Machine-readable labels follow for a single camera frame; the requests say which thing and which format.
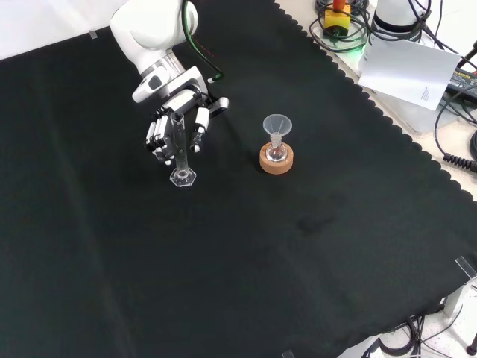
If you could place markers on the clear round-bottom flask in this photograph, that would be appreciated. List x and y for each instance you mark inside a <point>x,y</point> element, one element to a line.
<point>276,153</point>

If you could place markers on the yellow stop button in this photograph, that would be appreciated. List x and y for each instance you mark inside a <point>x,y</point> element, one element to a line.
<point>337,18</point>

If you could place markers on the clear tape piece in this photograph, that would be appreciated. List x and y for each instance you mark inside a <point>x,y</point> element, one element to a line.
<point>287,354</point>
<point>466,266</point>
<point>93,35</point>

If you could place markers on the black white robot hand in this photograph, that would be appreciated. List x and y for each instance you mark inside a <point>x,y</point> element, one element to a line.
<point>164,91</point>

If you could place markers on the black cloth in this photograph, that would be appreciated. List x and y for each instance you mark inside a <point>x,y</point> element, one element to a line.
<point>149,242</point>

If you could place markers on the black power adapter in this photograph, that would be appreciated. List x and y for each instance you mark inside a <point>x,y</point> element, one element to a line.
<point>464,80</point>

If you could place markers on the pale board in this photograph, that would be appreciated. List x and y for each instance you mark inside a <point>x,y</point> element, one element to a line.
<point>406,71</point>

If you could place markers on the clear plastic funnel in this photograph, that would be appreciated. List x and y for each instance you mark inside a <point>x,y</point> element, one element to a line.
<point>277,124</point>

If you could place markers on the clear glass graduated cylinder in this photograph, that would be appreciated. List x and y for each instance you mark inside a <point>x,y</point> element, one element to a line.
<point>181,156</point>

